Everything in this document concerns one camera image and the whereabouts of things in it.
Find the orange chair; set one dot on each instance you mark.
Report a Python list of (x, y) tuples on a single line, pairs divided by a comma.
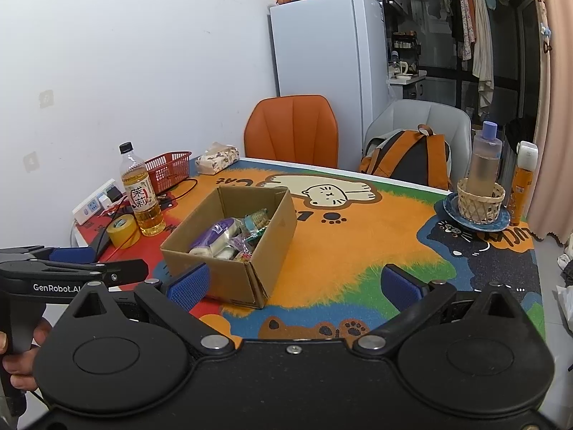
[(291, 130)]

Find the woven bamboo basket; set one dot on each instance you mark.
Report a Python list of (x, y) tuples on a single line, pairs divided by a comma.
[(479, 209)]

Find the purple cake roll packet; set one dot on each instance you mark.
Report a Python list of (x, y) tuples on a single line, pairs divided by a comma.
[(215, 233)]

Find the clear bottle blue cap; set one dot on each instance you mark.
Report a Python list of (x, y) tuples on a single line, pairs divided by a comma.
[(485, 161)]

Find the blue curtain ornament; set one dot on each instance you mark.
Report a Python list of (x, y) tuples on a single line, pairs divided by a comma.
[(545, 30)]

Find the white power strip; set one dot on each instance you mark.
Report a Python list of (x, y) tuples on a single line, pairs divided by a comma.
[(89, 208)]

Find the black power adapter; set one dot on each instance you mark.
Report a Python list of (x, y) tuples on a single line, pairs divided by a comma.
[(115, 193)]

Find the white kettle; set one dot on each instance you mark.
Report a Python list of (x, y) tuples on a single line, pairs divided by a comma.
[(403, 68)]

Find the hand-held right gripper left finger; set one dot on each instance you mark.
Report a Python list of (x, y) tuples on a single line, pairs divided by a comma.
[(188, 285)]

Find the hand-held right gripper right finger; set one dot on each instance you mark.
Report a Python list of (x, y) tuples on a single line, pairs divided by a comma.
[(403, 287)]

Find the person's left hand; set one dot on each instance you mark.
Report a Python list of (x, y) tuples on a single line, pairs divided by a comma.
[(22, 367)]

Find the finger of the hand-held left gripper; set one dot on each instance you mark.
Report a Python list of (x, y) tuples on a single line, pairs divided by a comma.
[(71, 255), (125, 272)]

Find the grey chair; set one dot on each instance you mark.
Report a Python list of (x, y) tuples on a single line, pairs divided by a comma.
[(421, 114)]

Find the red plastic basket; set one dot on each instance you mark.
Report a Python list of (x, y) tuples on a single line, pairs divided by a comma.
[(170, 170)]

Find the white wall plate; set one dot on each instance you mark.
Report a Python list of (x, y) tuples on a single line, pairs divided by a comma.
[(31, 160), (45, 97)]

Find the orange and black backpack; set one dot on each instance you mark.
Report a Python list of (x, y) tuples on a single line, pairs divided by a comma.
[(412, 156)]

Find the floral hanging garment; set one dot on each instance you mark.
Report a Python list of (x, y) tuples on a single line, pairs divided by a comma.
[(464, 18)]

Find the pink curtain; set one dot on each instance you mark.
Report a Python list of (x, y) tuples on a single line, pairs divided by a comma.
[(555, 121)]

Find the yellow tape roll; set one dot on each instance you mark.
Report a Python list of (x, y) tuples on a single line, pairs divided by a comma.
[(123, 233)]

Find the blue plate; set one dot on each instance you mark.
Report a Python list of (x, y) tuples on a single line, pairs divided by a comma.
[(452, 212)]

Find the white hanging garment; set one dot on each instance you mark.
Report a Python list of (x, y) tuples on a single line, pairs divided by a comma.
[(482, 53)]

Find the floral tissue box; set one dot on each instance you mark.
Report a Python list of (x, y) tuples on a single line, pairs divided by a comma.
[(217, 159)]

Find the tea bottle black cap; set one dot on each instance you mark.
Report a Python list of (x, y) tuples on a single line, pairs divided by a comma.
[(143, 197)]

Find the orange spray can white cap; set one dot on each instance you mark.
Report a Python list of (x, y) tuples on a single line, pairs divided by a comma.
[(521, 188)]

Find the brown cardboard box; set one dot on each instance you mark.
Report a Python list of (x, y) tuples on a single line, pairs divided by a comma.
[(228, 282)]

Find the white refrigerator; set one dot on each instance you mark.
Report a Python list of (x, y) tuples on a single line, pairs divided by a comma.
[(322, 53)]

